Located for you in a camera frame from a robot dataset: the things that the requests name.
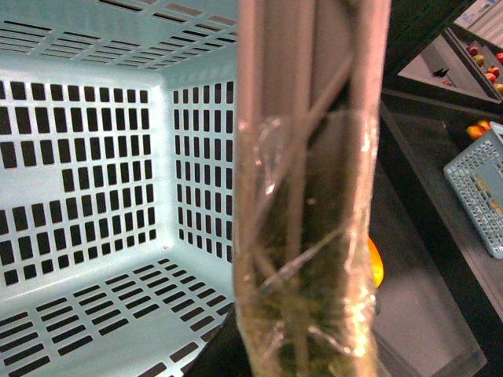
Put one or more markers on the light blue plastic basket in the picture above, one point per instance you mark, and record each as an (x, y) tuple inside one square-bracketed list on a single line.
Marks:
[(117, 140)]

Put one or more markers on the yellow orange mango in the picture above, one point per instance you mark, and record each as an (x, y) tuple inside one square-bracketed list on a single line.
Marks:
[(376, 263)]

